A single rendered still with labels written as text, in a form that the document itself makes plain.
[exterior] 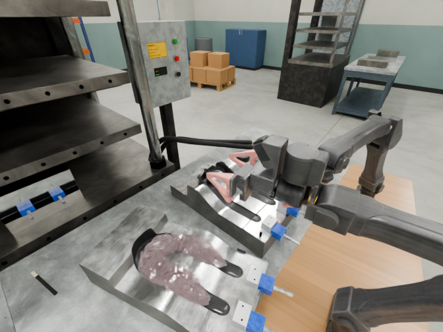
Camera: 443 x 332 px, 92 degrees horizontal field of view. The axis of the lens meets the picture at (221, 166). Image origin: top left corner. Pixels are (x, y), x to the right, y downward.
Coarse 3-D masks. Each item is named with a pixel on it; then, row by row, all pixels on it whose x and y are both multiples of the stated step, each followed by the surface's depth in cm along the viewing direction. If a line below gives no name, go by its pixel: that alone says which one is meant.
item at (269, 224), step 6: (270, 216) 76; (264, 222) 74; (270, 222) 74; (276, 222) 75; (264, 228) 74; (270, 228) 72; (276, 228) 73; (282, 228) 73; (276, 234) 72; (282, 234) 71; (294, 240) 70
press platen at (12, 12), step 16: (0, 0) 63; (16, 0) 66; (32, 0) 68; (48, 0) 71; (64, 0) 74; (80, 0) 77; (0, 16) 64; (16, 16) 67; (32, 16) 69; (48, 16) 72; (64, 16) 75; (80, 16) 79
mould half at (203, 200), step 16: (192, 176) 104; (176, 192) 98; (192, 192) 87; (208, 192) 85; (240, 192) 90; (192, 208) 94; (208, 208) 84; (224, 208) 83; (256, 208) 83; (272, 208) 82; (224, 224) 82; (240, 224) 77; (256, 224) 76; (240, 240) 79; (256, 240) 72; (272, 240) 77
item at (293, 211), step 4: (280, 204) 79; (280, 208) 80; (284, 208) 79; (288, 208) 78; (292, 208) 77; (296, 208) 77; (280, 212) 81; (284, 212) 80; (288, 212) 79; (292, 212) 78; (296, 212) 76; (300, 212) 77; (304, 212) 77; (296, 216) 77
